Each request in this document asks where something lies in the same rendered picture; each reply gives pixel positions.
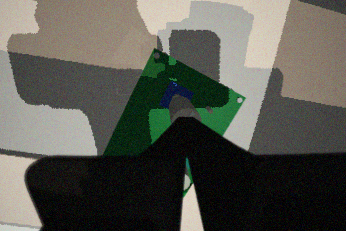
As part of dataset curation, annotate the green circuit board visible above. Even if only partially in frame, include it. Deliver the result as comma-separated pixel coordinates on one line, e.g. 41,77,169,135
102,48,245,156

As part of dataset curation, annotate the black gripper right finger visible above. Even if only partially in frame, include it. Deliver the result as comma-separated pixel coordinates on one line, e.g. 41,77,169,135
186,117,346,231

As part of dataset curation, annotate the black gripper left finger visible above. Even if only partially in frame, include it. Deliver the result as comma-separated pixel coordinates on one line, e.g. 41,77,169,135
24,117,187,231

